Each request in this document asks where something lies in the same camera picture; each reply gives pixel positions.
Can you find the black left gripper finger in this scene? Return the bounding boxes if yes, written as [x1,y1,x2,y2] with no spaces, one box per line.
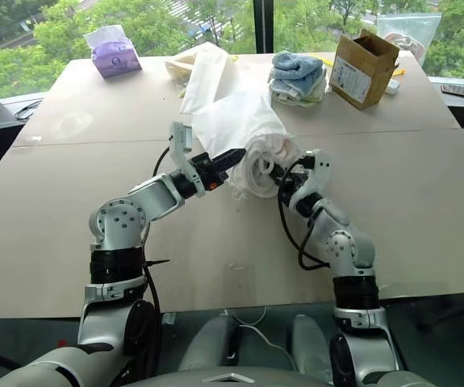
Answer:
[211,148,249,167]
[215,156,244,176]

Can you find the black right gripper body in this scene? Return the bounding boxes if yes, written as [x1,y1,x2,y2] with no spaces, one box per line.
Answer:
[281,161,312,194]

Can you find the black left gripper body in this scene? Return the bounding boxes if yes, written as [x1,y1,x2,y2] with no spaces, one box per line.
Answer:
[192,153,229,192]

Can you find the white towel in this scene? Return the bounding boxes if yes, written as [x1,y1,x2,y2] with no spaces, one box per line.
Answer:
[251,135,303,198]

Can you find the white cloth garment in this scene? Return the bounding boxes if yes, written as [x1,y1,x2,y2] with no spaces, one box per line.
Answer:
[190,90,303,202]

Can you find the flat white cloth bag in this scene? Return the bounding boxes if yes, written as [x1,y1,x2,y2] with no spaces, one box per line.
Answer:
[180,50,233,116]

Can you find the beige cloth bag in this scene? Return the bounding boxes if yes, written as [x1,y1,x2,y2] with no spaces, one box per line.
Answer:
[163,50,200,89]

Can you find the clear zip plastic bag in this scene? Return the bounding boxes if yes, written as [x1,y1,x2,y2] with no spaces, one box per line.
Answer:
[376,11,443,68]

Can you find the stack of folded towels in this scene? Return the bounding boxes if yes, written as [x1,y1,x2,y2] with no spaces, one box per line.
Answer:
[267,51,329,109]

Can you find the open cardboard box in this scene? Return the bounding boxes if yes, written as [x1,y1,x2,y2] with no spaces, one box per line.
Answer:
[328,27,401,110]

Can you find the purple tissue pack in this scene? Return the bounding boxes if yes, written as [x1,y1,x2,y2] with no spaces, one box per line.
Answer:
[82,24,143,80]

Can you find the dark rounded grey leg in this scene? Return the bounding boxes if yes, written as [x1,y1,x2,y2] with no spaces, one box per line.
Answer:
[286,314,334,383]
[176,314,244,372]

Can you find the grey robot torso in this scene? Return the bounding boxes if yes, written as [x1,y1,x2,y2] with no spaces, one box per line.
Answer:
[0,343,438,387]

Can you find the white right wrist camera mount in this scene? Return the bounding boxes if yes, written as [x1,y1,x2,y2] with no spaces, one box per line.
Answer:
[290,148,334,211]

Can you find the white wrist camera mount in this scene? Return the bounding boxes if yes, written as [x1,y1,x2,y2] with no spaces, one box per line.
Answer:
[290,148,334,211]
[169,122,207,198]

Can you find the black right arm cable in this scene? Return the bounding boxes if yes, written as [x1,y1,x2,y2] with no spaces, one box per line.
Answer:
[276,160,332,271]

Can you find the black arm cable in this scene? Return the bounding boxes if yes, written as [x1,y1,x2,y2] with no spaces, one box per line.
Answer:
[276,160,332,271]
[139,139,176,376]

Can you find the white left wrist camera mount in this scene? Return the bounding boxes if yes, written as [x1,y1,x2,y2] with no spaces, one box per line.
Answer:
[169,122,207,198]

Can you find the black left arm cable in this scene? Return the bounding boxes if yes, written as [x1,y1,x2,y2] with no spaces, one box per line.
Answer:
[139,139,176,376]

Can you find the black window frame post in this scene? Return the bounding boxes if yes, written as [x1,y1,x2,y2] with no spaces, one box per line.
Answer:
[253,0,275,54]

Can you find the white cable under table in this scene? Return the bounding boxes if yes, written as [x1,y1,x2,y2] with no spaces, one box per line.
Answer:
[219,306,298,366]

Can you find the black cable bundle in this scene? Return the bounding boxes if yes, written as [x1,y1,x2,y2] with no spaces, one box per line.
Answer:
[12,99,44,122]

